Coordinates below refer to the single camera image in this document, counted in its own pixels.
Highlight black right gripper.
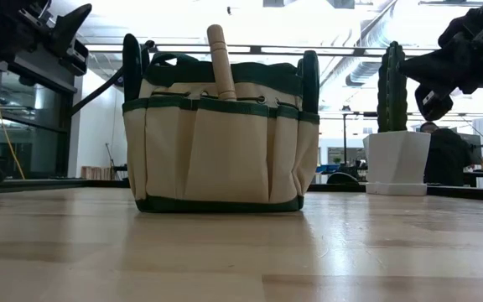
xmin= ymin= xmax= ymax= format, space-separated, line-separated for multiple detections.
xmin=397 ymin=8 xmax=483 ymax=95

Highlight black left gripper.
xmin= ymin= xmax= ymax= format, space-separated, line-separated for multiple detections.
xmin=0 ymin=0 xmax=94 ymax=73

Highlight green-handled pruning shears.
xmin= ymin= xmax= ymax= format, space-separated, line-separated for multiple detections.
xmin=70 ymin=33 xmax=155 ymax=117

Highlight wooden-handled hand rake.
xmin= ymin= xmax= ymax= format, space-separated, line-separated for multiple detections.
xmin=206 ymin=23 xmax=238 ymax=102

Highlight beige green-trimmed gardening bag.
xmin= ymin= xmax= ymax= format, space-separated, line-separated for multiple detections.
xmin=122 ymin=52 xmax=321 ymax=214

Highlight green cactus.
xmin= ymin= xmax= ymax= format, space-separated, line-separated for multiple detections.
xmin=376 ymin=40 xmax=409 ymax=133

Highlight person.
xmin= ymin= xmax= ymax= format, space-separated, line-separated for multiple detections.
xmin=419 ymin=121 xmax=474 ymax=188

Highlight black computer monitor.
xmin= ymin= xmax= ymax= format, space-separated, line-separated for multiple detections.
xmin=470 ymin=133 xmax=483 ymax=165

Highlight white plant pot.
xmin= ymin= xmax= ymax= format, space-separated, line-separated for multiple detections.
xmin=362 ymin=130 xmax=432 ymax=197

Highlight black floor pole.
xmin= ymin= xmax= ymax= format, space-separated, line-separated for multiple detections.
xmin=340 ymin=107 xmax=351 ymax=167

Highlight wooden slat crate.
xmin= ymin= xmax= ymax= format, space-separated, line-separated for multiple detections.
xmin=80 ymin=166 xmax=115 ymax=180

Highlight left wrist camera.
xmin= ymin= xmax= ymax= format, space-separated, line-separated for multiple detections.
xmin=62 ymin=39 xmax=91 ymax=77

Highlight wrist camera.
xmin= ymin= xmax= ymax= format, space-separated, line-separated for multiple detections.
xmin=62 ymin=39 xmax=91 ymax=77
xmin=414 ymin=82 xmax=455 ymax=122

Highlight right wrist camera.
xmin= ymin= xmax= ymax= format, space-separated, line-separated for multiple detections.
xmin=414 ymin=82 xmax=455 ymax=122

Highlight yellow cable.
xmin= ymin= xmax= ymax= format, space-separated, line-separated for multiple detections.
xmin=0 ymin=69 xmax=26 ymax=180

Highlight black aluminium table frame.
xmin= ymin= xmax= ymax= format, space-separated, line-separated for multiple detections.
xmin=0 ymin=178 xmax=483 ymax=204

